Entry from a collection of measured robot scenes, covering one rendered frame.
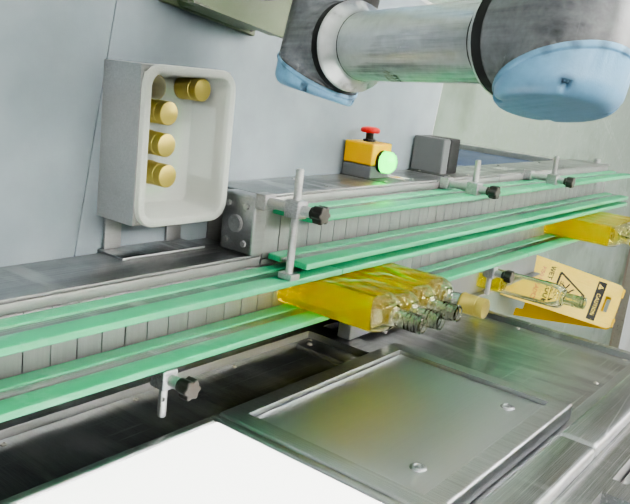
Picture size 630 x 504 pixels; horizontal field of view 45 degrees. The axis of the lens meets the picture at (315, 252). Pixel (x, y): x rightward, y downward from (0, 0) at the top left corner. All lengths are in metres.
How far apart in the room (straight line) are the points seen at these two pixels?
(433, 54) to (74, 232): 0.57
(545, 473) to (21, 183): 0.79
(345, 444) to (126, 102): 0.55
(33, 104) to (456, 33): 0.55
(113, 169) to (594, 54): 0.67
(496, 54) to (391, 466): 0.54
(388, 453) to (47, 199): 0.57
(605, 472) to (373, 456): 0.35
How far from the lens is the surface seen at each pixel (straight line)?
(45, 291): 0.98
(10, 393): 0.94
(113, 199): 1.12
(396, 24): 0.90
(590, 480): 1.16
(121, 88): 1.10
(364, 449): 1.05
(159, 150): 1.12
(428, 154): 1.78
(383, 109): 1.68
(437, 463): 1.05
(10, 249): 1.09
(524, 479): 1.07
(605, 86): 0.71
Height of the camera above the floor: 1.64
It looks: 35 degrees down
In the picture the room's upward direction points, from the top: 106 degrees clockwise
